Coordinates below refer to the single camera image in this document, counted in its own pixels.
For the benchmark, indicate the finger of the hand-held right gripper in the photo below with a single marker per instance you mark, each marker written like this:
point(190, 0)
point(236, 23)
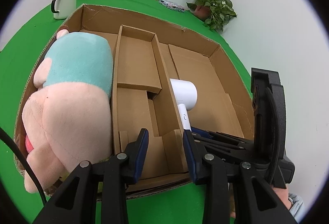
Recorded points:
point(205, 133)
point(231, 152)

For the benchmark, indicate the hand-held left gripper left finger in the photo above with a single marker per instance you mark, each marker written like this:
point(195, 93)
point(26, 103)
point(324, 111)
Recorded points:
point(140, 157)

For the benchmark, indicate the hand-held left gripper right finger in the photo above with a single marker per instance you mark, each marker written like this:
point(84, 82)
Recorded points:
point(191, 159)

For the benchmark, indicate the white hair dryer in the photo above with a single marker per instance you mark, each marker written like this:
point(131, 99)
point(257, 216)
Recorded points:
point(185, 95)

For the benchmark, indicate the large shallow cardboard box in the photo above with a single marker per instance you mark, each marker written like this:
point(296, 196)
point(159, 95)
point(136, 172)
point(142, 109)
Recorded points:
point(200, 67)

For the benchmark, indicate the long brown cardboard insert box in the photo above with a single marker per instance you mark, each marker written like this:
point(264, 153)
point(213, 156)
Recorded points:
point(136, 72)

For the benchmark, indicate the pink and teal plush toy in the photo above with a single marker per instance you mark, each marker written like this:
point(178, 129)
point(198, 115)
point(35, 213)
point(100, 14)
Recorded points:
point(66, 100)

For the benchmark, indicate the person's right forearm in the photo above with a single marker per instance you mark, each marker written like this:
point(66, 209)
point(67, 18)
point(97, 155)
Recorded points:
point(287, 200)

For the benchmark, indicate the small potted plant brown pot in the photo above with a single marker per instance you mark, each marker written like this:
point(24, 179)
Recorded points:
point(210, 5)

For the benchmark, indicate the patterned plastic packet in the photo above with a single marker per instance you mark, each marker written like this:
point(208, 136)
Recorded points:
point(172, 5)

